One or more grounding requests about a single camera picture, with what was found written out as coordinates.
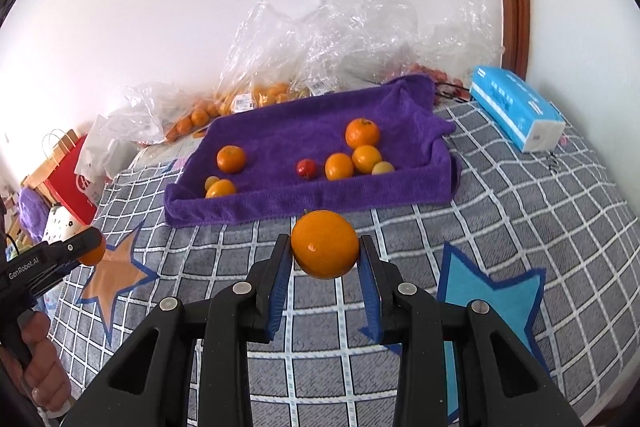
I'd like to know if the purple plush cloth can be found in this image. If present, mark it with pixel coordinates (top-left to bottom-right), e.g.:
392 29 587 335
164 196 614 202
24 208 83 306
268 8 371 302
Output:
17 187 53 243

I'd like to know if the clear bag of red fruit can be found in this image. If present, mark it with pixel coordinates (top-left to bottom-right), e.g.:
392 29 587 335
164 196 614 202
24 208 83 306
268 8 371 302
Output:
320 0 501 98

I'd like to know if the wooden headboard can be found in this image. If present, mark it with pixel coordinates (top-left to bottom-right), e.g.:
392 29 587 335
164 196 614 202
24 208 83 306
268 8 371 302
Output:
20 152 66 195

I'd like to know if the printed cloth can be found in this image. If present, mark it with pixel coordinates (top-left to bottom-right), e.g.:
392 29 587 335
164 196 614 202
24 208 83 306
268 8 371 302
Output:
132 134 211 172

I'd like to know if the person's left hand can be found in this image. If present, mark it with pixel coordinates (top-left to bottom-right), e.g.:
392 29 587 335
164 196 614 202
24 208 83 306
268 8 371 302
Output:
17 309 72 414

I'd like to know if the oval yellow-orange mandarin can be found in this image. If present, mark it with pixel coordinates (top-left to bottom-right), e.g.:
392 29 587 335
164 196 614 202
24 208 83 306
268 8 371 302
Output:
205 179 237 199

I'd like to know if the orange mandarin with stem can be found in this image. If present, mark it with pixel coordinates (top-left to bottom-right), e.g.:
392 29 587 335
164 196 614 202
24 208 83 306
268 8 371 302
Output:
345 118 380 149

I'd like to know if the white plastic bag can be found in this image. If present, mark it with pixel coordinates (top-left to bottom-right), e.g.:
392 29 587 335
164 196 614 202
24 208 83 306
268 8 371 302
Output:
75 117 136 188

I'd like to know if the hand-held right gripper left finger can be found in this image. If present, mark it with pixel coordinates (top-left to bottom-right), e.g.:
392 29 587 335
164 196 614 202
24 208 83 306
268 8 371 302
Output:
60 234 293 427

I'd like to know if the clear bag of kumquats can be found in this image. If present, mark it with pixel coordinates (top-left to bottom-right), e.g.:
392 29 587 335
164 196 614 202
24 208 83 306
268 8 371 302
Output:
215 0 351 115

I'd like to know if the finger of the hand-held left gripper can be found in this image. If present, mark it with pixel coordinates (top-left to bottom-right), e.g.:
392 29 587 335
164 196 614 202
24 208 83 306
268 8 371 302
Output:
45 227 107 275

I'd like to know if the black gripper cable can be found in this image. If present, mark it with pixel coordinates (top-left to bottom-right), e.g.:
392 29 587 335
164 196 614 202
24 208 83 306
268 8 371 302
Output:
0 197 23 260

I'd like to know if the purple towel-lined tray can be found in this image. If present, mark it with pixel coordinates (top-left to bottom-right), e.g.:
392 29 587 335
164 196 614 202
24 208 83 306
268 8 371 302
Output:
164 75 463 228

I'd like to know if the blue tissue pack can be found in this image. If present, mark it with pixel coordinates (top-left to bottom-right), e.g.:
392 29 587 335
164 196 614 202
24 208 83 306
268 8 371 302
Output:
469 66 566 152

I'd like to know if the clear bag of oranges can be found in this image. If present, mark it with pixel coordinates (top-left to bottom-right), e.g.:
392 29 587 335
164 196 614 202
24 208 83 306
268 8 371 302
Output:
122 82 221 145

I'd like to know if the grey checked star blanket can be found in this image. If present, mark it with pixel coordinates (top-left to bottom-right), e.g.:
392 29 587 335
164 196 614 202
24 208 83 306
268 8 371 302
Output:
45 99 640 427

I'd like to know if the thin black cable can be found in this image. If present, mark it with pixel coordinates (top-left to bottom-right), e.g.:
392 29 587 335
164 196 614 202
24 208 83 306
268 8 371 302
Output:
435 79 471 100

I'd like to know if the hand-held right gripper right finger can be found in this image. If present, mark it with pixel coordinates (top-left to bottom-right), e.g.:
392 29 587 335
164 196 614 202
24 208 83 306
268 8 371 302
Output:
357 234 583 427

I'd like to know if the small orange mandarin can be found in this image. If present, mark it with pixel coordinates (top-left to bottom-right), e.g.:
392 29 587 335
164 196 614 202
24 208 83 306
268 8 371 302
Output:
351 145 383 174
325 152 355 182
77 234 107 267

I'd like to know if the white dotted pillow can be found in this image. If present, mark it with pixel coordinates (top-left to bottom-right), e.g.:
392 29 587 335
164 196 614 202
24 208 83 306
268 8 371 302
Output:
45 204 86 243

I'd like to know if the red paper bag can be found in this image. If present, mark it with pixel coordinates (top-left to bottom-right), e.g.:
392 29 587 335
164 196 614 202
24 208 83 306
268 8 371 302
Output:
42 129 98 225

